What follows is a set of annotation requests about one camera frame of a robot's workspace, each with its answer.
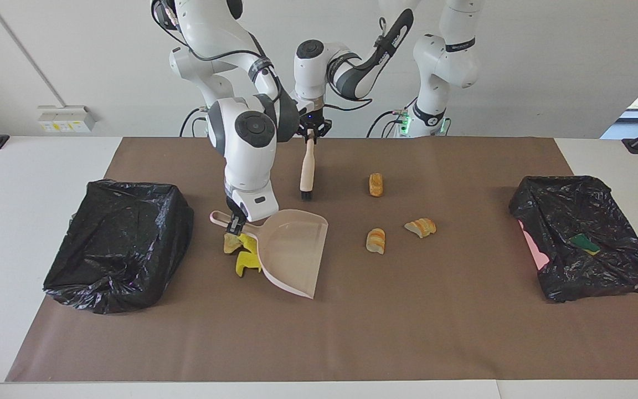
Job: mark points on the black bag covered bin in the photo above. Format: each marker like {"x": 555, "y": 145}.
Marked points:
{"x": 119, "y": 244}

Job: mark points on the green and yellow sponge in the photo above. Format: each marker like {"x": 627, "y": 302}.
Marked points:
{"x": 585, "y": 243}

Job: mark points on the yellow sponge green backed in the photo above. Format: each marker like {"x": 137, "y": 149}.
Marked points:
{"x": 249, "y": 243}

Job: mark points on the sliced bread piece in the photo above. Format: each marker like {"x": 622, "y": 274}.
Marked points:
{"x": 420, "y": 227}

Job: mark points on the right black bag bin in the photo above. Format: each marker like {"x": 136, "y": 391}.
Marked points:
{"x": 574, "y": 210}

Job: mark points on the brown paper table mat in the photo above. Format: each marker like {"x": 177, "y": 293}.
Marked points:
{"x": 435, "y": 332}

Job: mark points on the notched yellow sponge piece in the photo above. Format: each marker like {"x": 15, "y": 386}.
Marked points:
{"x": 246, "y": 263}

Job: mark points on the pink plastic bin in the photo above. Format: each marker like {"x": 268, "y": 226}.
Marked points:
{"x": 535, "y": 249}

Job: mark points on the striped croissant bread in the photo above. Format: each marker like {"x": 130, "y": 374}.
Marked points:
{"x": 375, "y": 241}

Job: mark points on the brown bread roll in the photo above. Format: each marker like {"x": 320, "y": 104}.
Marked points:
{"x": 376, "y": 184}

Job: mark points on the white wall outlet box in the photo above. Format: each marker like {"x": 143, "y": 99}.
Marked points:
{"x": 67, "y": 117}

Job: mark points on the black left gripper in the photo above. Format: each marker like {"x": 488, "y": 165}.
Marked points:
{"x": 312, "y": 122}

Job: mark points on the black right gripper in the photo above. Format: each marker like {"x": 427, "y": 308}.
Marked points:
{"x": 235, "y": 209}

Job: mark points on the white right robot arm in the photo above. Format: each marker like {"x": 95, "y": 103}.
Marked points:
{"x": 247, "y": 166}

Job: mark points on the tan worn sponge piece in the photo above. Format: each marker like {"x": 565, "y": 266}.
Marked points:
{"x": 232, "y": 244}

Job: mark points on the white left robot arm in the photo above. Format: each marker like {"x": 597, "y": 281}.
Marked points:
{"x": 441, "y": 61}

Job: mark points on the pink plastic dustpan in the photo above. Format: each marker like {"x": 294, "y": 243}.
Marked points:
{"x": 291, "y": 249}

